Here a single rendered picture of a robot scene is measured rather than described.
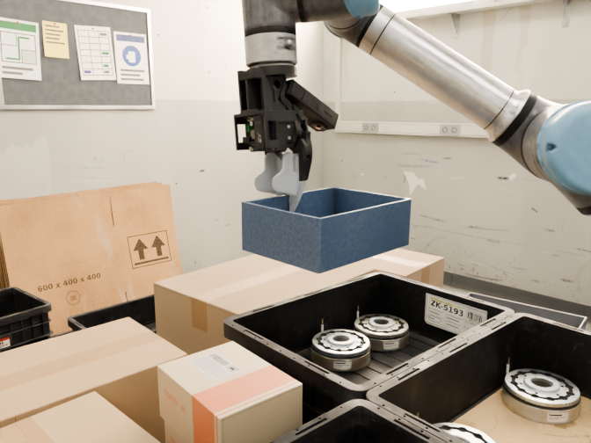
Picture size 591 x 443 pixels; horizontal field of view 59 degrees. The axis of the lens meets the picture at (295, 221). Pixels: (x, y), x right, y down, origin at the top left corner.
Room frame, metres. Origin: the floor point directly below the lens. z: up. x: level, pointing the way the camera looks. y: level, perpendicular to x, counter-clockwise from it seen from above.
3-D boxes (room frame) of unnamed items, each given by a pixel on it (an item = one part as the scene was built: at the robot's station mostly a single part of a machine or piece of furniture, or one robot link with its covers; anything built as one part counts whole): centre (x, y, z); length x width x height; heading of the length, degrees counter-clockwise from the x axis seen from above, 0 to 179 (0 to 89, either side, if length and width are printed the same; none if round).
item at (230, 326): (0.81, -0.13, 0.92); 0.40 x 0.30 x 0.02; 131
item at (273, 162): (0.79, 0.04, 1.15); 0.06 x 0.03 x 0.09; 133
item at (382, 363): (0.81, -0.13, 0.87); 0.40 x 0.30 x 0.11; 131
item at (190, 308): (1.11, 0.06, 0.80); 0.40 x 0.30 x 0.20; 139
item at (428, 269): (1.41, -0.23, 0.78); 0.30 x 0.22 x 0.16; 49
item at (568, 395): (0.71, -0.36, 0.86); 0.10 x 0.10 x 0.01
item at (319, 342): (0.86, -0.08, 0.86); 0.10 x 0.10 x 0.01
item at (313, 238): (0.74, -0.05, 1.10); 0.20 x 0.15 x 0.07; 135
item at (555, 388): (0.71, -0.36, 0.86); 0.05 x 0.05 x 0.01
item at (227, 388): (0.62, 0.09, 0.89); 0.16 x 0.12 x 0.07; 39
